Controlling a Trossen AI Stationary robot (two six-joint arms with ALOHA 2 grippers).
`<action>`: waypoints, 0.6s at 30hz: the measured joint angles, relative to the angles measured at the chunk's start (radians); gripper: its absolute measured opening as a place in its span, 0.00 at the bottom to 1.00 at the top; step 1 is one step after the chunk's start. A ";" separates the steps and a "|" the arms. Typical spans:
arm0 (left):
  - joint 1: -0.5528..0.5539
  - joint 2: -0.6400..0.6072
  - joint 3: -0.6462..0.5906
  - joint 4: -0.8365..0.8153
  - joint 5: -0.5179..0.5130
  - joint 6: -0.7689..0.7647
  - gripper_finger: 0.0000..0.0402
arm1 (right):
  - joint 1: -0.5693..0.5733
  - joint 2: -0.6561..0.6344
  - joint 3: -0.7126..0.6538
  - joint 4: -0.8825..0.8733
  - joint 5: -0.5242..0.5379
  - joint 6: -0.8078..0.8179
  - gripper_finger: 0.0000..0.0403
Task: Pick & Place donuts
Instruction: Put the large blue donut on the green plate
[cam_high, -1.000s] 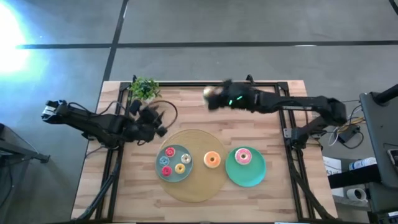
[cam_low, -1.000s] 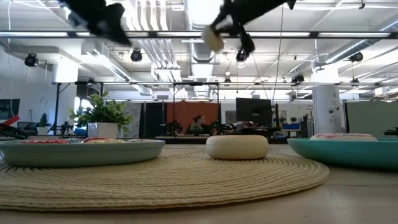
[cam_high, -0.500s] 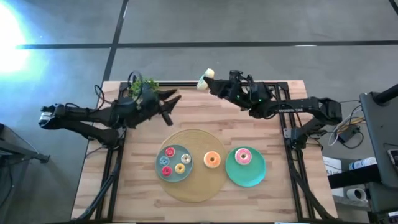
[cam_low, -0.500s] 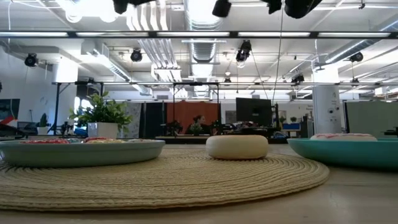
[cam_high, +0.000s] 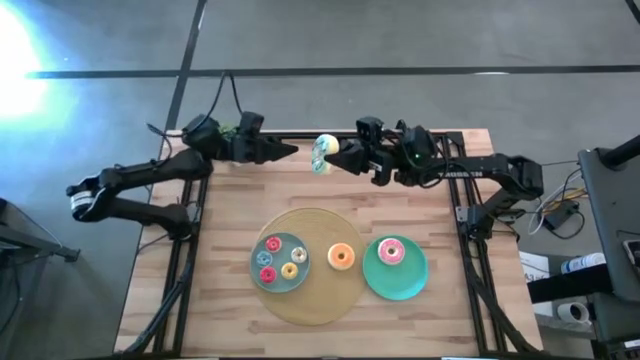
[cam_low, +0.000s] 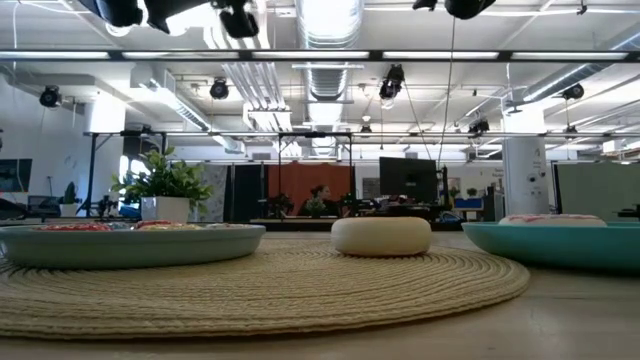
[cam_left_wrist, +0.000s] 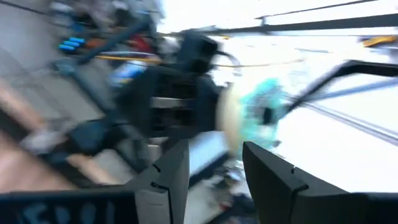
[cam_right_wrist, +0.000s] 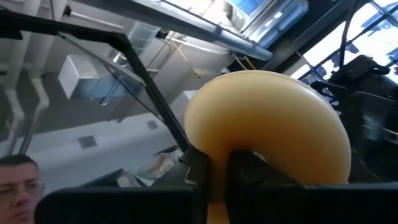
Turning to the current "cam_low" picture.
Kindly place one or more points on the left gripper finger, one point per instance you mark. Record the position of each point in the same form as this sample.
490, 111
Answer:
167, 12
240, 22

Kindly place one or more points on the large pink frosted donut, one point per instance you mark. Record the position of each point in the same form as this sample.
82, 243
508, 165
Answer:
550, 221

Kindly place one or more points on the cream round macaron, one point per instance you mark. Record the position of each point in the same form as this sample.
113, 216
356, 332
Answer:
381, 237

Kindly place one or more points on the black ceiling spotlight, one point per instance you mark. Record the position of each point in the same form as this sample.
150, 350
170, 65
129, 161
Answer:
391, 85
573, 92
50, 96
479, 126
219, 90

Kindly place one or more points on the overhead light bar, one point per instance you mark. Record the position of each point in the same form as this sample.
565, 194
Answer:
310, 55

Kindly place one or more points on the black portal stand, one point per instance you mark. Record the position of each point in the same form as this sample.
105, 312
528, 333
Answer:
315, 134

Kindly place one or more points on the orange-brown partition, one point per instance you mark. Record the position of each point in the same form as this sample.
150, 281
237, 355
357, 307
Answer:
290, 180

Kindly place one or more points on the black curtain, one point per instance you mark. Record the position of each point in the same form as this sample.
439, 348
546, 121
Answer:
247, 192

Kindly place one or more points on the black monitor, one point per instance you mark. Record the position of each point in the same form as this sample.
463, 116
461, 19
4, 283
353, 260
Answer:
407, 180

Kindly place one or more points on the white round pillar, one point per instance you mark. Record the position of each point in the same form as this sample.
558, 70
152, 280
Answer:
525, 180

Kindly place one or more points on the person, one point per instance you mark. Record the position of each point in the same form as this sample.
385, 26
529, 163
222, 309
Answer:
321, 192

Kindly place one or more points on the blue box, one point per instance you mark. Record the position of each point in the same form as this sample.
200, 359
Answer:
467, 204

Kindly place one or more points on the green plant in white pot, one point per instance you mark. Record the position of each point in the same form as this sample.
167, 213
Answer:
165, 210

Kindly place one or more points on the pale green small plant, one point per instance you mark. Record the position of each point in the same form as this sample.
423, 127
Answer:
315, 206

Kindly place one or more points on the small cactus in white pot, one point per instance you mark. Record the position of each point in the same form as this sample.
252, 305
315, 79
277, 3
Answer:
69, 209

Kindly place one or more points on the grey-green partition panel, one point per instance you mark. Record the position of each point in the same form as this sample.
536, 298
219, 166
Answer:
590, 190

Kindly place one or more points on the grey-blue plate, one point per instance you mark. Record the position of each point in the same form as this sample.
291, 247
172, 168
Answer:
135, 250

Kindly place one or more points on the teal plate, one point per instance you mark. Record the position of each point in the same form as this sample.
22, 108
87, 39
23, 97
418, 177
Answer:
555, 247

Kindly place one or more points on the round woven straw placemat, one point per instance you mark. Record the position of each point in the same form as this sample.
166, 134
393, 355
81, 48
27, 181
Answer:
275, 292

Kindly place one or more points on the silver ceiling duct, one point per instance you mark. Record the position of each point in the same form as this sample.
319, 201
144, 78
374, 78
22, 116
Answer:
330, 25

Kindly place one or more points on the dark wall picture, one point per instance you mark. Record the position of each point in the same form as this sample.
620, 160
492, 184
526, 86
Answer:
17, 175

